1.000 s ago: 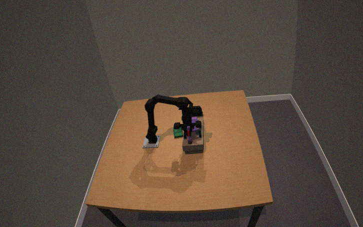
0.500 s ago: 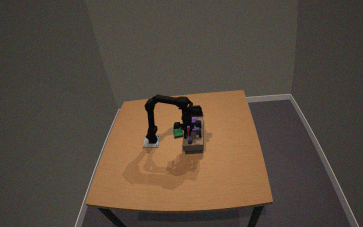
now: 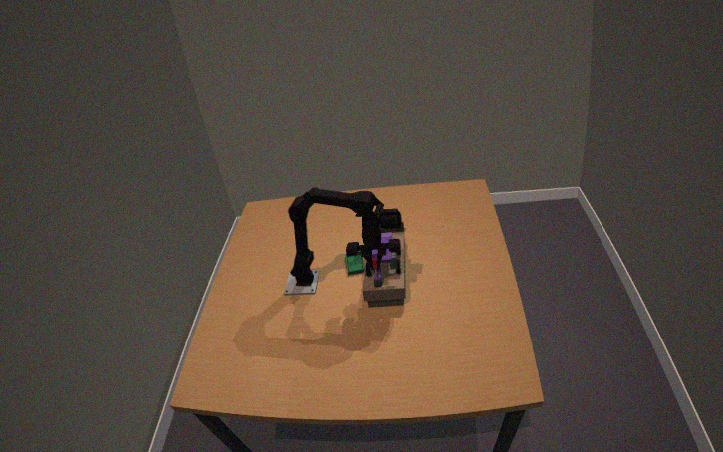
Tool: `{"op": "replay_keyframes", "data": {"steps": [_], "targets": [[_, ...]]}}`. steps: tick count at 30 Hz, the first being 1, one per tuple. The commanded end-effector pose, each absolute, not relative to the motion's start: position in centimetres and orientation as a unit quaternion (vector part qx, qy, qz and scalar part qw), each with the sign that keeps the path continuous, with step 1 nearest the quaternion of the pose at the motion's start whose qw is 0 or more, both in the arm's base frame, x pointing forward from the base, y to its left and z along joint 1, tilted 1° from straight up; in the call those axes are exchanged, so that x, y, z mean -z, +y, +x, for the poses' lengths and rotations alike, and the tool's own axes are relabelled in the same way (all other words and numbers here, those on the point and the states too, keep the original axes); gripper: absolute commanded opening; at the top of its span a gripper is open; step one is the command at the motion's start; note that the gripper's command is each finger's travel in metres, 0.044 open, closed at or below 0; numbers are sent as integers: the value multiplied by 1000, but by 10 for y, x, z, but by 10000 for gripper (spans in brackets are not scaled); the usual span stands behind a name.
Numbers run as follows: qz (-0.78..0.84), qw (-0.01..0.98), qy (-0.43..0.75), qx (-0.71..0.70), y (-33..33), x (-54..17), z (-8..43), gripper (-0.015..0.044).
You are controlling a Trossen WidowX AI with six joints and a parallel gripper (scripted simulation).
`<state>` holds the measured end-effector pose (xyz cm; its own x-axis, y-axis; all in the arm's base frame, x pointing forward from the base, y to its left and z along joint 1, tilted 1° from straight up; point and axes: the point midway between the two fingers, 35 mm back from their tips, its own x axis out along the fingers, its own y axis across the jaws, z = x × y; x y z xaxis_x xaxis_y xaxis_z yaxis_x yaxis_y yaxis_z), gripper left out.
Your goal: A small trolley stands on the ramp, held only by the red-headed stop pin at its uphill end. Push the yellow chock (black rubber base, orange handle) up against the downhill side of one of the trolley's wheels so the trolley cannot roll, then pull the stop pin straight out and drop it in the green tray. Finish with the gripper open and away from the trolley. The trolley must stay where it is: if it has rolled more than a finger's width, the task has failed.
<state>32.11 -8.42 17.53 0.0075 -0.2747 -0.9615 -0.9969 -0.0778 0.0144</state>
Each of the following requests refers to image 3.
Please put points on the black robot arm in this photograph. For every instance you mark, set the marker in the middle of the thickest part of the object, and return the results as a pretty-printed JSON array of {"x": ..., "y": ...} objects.
[{"x": 360, "y": 202}]

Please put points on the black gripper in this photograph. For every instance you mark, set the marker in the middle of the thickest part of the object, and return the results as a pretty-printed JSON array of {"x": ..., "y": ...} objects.
[{"x": 372, "y": 241}]

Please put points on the green tray floor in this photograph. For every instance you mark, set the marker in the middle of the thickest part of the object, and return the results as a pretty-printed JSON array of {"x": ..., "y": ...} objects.
[{"x": 355, "y": 262}]

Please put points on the green tray rim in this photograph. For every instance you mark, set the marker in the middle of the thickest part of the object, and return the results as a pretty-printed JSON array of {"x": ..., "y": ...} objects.
[{"x": 360, "y": 271}]

